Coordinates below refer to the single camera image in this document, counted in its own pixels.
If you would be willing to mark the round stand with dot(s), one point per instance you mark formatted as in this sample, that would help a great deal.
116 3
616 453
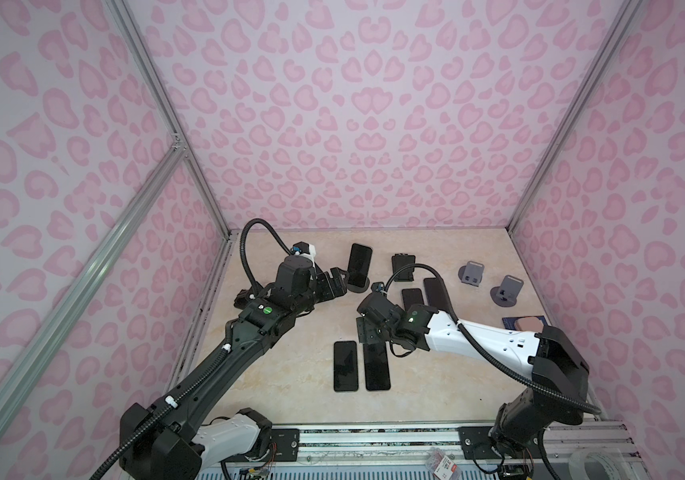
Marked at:
471 273
359 289
505 295

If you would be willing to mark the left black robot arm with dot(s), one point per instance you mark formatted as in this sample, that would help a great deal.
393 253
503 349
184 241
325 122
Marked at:
169 439

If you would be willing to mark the small red white packet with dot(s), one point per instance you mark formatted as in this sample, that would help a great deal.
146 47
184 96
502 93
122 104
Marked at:
440 466

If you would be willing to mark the right aluminium corner post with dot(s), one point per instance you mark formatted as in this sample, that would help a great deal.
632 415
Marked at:
620 28

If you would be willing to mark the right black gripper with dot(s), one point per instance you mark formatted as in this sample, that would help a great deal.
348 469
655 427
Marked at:
364 330

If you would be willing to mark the green phone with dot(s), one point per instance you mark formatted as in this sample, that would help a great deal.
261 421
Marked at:
345 367
358 263

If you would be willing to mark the aluminium diagonal frame bar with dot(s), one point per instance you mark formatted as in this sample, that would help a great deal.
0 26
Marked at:
28 368

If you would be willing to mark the aluminium corner post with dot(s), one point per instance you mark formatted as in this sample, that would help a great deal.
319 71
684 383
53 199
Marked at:
620 28
140 52

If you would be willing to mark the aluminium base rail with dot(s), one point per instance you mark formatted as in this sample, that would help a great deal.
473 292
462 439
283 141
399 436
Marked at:
593 450

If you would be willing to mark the purple phone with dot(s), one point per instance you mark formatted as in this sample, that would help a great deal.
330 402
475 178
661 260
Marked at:
376 367

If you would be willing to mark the blue phone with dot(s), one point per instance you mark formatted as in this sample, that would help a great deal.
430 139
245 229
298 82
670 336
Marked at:
411 297

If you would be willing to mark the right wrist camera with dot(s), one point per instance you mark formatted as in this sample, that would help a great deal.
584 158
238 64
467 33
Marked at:
379 289

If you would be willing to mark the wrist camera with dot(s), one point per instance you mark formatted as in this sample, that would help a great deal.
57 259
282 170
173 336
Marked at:
379 289
305 250

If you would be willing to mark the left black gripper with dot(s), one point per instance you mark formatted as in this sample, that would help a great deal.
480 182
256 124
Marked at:
340 285

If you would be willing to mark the silver phone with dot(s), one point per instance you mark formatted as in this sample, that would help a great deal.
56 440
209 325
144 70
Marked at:
436 294

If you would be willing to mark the pink phone case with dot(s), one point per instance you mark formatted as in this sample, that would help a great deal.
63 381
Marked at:
529 324

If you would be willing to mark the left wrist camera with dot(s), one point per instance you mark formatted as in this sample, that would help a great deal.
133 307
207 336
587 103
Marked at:
305 250

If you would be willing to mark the left aluminium corner post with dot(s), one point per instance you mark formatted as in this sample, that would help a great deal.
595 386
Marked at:
140 52

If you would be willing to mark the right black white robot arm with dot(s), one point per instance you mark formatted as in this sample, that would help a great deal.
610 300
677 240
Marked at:
546 363

